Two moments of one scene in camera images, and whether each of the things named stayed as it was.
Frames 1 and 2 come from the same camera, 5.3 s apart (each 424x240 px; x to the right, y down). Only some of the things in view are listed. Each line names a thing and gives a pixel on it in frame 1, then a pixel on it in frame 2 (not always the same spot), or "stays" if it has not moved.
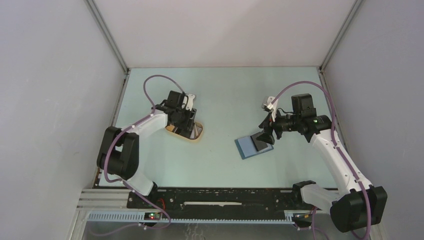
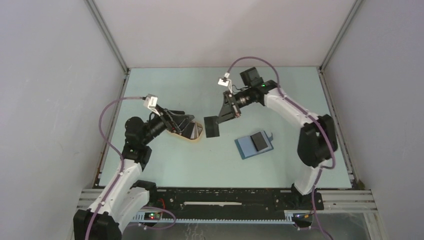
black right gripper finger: [267, 136] to [228, 110]
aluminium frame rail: [111, 206] stays
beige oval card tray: [194, 133] stays
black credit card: [260, 145] stays
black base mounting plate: [214, 200] stays
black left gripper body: [184, 118] to [161, 122]
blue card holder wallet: [247, 149] stays
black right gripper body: [282, 123] to [244, 97]
